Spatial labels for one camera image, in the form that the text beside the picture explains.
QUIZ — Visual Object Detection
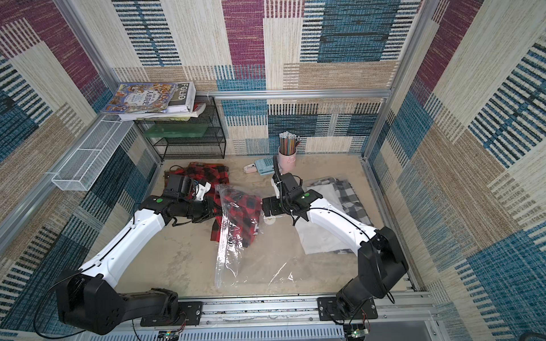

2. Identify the green flat box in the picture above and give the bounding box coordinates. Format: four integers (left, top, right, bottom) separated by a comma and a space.
144, 123, 209, 139

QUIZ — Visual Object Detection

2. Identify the small white pink eraser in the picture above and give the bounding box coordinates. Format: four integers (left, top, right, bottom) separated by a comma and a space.
243, 163, 257, 174

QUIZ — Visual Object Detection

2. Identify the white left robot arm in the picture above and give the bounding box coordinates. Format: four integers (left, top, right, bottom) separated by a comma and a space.
53, 175, 221, 335

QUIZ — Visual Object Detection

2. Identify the colourful illustrated book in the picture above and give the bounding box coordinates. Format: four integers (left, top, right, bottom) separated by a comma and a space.
101, 82, 177, 115

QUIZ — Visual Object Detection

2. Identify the white folded shirt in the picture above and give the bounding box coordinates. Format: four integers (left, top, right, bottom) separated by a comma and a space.
295, 183, 353, 255

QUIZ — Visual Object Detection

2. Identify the pink metal pencil bucket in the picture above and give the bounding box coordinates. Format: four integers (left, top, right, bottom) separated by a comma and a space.
277, 148, 297, 173

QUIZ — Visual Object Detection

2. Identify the black folio book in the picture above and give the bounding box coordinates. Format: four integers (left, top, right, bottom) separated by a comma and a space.
117, 82, 206, 121

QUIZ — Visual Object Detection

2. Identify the red black plaid shirt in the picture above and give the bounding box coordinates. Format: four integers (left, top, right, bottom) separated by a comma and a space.
210, 185, 262, 248
164, 161, 230, 201

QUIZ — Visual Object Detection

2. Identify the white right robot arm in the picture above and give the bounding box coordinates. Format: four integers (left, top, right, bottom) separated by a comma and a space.
262, 173, 409, 319

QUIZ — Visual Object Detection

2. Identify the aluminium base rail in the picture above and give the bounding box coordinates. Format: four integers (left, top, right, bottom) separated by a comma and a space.
77, 291, 449, 340

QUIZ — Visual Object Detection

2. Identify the clear plastic vacuum bag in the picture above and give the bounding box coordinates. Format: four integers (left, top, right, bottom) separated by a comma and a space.
215, 184, 358, 294

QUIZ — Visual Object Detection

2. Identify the grey white checked shirt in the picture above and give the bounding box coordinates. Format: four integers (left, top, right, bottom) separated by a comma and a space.
309, 177, 373, 226

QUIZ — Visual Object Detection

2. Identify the teal desk calculator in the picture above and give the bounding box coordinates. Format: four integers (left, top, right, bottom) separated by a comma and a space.
254, 156, 274, 176

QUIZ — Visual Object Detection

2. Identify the coloured pencils bundle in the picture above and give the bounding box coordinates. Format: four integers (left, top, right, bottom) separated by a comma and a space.
279, 132, 301, 156

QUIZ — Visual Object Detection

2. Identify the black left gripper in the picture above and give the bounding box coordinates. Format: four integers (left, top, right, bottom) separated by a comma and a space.
178, 195, 226, 222

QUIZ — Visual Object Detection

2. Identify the black wire shelf rack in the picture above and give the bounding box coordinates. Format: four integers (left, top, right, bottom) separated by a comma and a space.
135, 96, 227, 161

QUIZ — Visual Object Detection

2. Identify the white wire mesh basket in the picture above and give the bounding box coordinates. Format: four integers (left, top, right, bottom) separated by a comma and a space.
52, 118, 133, 191

